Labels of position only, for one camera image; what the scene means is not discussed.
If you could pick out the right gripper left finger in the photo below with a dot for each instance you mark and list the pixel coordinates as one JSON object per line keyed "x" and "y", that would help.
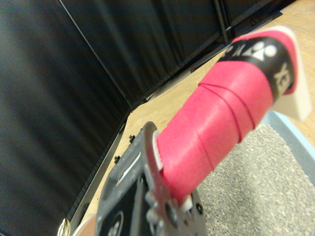
{"x": 133, "y": 159}

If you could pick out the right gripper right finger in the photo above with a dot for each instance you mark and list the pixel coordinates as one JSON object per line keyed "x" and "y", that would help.
{"x": 172, "y": 216}

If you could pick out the blue litter tray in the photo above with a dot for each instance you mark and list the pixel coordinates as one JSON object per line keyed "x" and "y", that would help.
{"x": 258, "y": 184}

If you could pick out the black curtain stand pole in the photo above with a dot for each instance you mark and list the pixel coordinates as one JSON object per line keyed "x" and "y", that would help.
{"x": 98, "y": 59}
{"x": 222, "y": 22}

